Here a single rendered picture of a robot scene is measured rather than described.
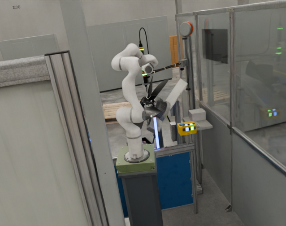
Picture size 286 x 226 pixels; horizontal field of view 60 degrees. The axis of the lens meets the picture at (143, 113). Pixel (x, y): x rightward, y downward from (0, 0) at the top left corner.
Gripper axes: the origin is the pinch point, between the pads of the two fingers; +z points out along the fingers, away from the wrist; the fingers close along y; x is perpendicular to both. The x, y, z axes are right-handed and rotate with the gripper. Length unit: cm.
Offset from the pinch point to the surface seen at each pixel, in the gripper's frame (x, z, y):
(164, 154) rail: -82, -39, 5
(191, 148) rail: -81, -39, 32
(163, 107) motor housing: -49, 1, 16
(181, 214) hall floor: -163, -36, 17
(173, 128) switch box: -83, 17, 28
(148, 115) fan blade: -47, -20, -4
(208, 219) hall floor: -163, -50, 41
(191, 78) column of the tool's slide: -32, 36, 59
